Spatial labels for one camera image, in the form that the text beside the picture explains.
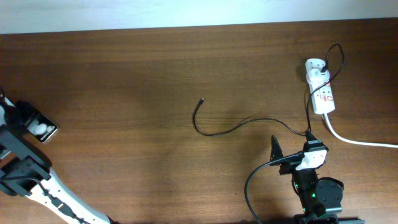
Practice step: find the black smartphone with white circles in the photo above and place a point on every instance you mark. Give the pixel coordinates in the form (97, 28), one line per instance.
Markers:
(42, 128)

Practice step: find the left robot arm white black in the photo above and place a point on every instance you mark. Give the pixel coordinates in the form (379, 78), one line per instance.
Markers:
(29, 174)

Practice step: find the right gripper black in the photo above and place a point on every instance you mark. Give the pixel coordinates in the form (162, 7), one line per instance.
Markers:
(277, 151)

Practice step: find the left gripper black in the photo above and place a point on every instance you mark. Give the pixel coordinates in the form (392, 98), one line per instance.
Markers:
(23, 106)

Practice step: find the white usb wall charger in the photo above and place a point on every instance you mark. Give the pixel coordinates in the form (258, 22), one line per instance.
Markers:
(317, 76)

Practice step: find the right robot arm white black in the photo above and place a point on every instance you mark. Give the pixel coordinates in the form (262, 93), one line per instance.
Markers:
(320, 197)

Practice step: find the white power strip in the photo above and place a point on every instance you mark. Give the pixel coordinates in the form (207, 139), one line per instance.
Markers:
(322, 99)

